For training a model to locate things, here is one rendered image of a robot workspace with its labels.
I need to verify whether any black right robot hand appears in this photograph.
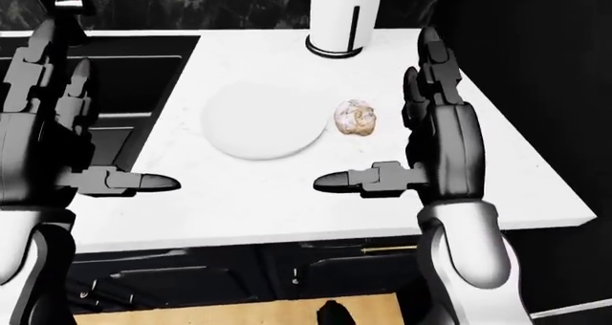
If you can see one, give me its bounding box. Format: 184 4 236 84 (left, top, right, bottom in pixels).
313 26 489 208

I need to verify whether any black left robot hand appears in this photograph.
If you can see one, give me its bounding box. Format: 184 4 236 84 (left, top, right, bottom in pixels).
0 18 183 206

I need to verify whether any beige sugared pastry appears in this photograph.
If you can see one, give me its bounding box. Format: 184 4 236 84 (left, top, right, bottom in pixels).
332 98 379 138

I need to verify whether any black kitchen sink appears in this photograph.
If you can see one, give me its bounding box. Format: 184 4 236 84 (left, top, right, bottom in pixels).
0 34 202 178

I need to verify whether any black faucet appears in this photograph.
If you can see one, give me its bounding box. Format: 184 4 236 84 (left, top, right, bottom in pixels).
51 0 92 47

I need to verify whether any white round plate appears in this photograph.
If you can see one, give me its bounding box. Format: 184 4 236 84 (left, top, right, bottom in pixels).
202 81 330 163

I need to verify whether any black robot foot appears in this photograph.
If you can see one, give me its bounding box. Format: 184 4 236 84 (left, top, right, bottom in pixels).
316 298 355 325

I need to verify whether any dark base cabinet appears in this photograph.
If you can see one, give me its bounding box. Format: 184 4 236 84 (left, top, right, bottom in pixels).
66 227 479 315

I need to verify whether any brass cabinet handle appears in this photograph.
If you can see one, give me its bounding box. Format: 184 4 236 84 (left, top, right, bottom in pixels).
361 245 418 254

